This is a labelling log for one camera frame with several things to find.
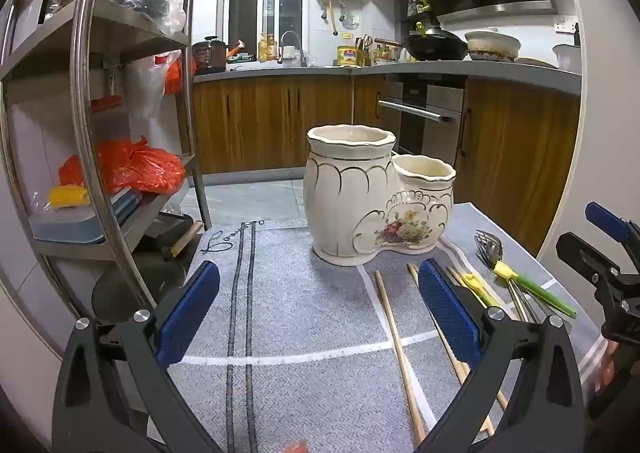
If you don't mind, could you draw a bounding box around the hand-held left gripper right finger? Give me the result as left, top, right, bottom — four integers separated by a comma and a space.
400, 258, 586, 453

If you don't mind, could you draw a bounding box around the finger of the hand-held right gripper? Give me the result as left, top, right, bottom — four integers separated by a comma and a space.
555, 231, 640, 286
585, 201, 640, 246

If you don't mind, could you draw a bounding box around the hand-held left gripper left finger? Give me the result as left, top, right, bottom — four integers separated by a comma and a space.
51, 259, 236, 453

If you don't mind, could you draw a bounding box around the silver metal fork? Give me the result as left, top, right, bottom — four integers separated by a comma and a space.
474, 229, 541, 324

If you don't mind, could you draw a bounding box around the cream ceramic utensil holder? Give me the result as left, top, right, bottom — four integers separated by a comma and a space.
303, 124, 457, 265

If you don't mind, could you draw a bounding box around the person's right hand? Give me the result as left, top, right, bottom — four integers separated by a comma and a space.
595, 338, 619, 395

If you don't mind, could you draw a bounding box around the dark round pan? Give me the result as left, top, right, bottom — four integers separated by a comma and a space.
92, 252, 187, 330

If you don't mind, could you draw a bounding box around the wooden base cabinet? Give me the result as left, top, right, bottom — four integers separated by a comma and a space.
454, 78, 582, 258
192, 76, 387, 177

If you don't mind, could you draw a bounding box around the grey striped cloth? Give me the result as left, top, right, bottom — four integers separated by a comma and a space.
165, 203, 607, 453

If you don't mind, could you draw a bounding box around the stack of grey trays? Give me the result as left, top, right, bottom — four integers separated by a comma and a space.
29, 187, 147, 245

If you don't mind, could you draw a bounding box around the large orange plastic bag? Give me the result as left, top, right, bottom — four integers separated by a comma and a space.
59, 136, 187, 195

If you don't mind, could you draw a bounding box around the yellow sponge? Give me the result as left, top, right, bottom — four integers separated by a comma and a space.
48, 186, 92, 210

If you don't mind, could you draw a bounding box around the white bowl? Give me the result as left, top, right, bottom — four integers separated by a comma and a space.
552, 44, 582, 74

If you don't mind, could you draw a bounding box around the grey countertop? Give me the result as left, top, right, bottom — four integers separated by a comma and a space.
192, 60, 584, 97

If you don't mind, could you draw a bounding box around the white ceramic pot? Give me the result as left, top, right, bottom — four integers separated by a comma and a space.
464, 30, 522, 64

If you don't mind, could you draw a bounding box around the built-in oven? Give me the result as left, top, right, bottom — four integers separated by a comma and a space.
377, 74, 467, 170

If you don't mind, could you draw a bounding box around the white plastic bag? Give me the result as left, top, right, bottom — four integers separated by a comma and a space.
126, 50, 172, 144

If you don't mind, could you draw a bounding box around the red box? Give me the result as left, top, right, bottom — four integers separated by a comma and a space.
90, 94, 124, 112

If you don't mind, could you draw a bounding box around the small orange plastic bag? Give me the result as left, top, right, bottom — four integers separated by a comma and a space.
164, 52, 199, 95

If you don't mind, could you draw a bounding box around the black wok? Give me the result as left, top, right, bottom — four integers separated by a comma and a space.
401, 28, 471, 62

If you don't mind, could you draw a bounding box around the dark pressure cooker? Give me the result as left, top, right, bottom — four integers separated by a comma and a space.
192, 36, 230, 75

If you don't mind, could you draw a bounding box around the knife block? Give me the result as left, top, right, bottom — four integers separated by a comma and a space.
354, 34, 374, 67

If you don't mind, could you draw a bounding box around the yellow oil bottle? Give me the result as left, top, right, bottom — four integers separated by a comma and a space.
258, 33, 279, 63

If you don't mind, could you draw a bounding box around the metal faucet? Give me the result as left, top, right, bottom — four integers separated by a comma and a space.
277, 30, 308, 67

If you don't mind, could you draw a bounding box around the metal shelf rack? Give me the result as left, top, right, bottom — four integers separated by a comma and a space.
0, 0, 213, 329

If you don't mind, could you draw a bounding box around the clear plastic bag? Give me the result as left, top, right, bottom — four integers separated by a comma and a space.
102, 0, 187, 35

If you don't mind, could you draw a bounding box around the wooden handled tool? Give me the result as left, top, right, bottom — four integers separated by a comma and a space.
160, 220, 205, 260

